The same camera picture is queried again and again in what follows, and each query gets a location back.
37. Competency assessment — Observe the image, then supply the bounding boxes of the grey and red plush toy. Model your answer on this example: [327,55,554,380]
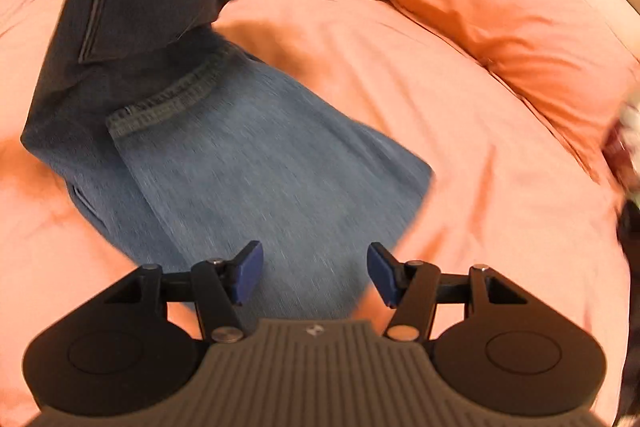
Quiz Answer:
[602,92,640,202]

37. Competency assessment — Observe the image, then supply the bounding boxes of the orange embroidered pillow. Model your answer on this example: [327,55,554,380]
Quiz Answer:
[385,0,640,182]

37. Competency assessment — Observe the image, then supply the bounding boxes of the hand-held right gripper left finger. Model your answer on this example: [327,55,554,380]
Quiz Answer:
[104,241,264,344]

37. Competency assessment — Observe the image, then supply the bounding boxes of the blue denim pants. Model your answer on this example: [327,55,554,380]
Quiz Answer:
[20,0,436,324]

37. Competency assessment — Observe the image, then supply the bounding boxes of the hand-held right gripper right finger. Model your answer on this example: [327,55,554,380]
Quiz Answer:
[367,243,529,343]

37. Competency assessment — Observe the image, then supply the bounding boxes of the bed with orange sheet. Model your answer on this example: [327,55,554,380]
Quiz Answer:
[0,0,636,427]

